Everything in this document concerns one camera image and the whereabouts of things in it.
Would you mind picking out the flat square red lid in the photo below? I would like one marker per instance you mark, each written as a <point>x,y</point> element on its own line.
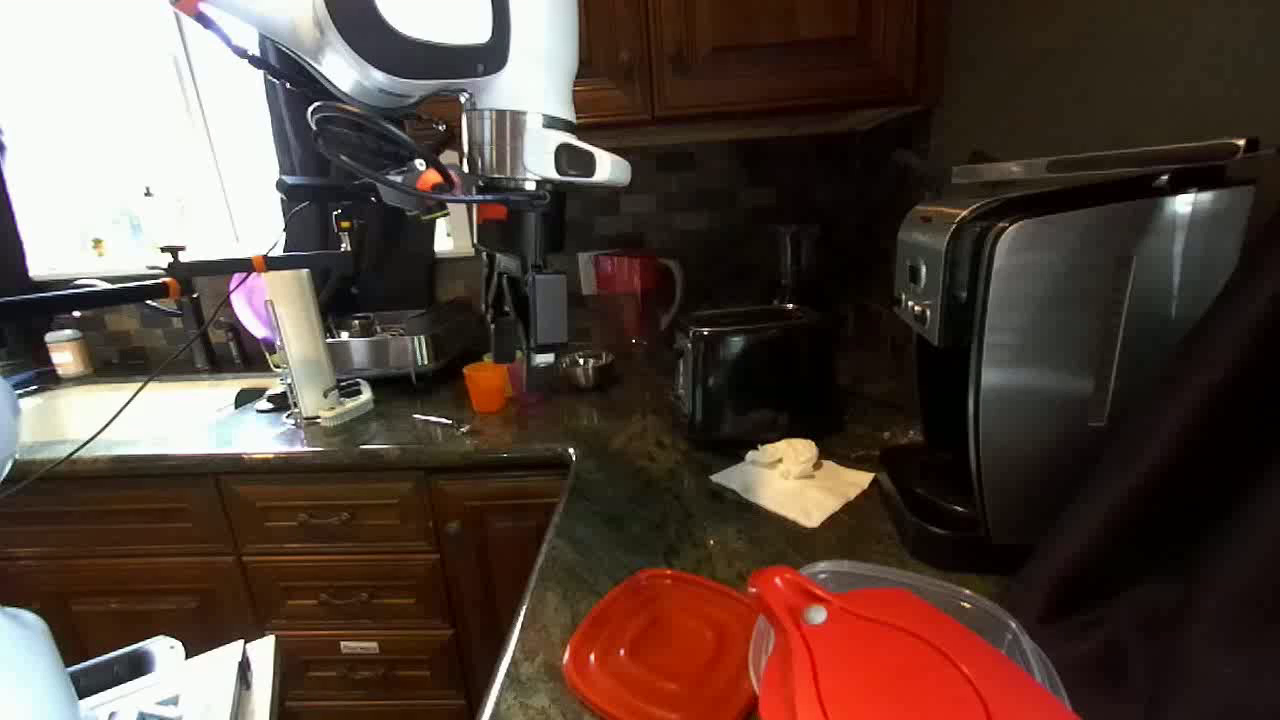
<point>661,645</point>

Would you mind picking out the lower wooden cabinets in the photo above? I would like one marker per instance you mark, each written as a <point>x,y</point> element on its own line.
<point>335,575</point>

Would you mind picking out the bright kitchen window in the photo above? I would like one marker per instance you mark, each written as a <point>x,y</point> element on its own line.
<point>107,134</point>

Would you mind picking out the red mug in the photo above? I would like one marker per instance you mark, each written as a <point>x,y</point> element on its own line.
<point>634,284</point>

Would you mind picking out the orange plastic cup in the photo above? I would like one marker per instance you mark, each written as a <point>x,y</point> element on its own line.
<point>490,386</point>

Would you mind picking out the purple translucent bottle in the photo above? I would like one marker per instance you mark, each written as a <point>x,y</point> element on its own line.
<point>244,304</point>

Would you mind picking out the silver black coffee maker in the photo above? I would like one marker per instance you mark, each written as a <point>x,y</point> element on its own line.
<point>1066,347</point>

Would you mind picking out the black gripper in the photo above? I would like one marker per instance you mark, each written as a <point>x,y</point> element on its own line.
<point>522,230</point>

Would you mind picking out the small black counter object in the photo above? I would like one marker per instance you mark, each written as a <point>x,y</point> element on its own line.
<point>253,398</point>

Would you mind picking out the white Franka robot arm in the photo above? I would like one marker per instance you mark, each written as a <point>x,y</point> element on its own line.
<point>443,32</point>

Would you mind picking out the red lid with tab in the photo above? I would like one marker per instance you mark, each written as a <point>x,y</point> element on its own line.
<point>894,662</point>

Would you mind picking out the black camera stand bar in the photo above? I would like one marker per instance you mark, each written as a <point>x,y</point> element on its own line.
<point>122,283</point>

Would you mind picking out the upper wooden cabinets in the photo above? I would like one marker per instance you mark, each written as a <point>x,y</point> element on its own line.
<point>747,55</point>

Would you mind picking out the black espresso machine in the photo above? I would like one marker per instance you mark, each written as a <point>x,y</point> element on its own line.
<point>382,274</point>

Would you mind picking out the wooden cabinets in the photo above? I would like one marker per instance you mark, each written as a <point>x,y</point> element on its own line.
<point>335,575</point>
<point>747,55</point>

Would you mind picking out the small lidded jar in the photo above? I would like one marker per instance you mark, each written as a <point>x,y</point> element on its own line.
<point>64,353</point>

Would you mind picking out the small silver bowl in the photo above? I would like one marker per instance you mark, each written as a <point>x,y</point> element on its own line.
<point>590,369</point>

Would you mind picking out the black chrome toaster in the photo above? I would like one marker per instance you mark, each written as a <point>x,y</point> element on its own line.
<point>753,372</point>

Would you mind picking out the white paper napkin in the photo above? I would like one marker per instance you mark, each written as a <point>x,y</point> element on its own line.
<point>797,483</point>

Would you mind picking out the clear plastic food container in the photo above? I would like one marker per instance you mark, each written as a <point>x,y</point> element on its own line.
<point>932,583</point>

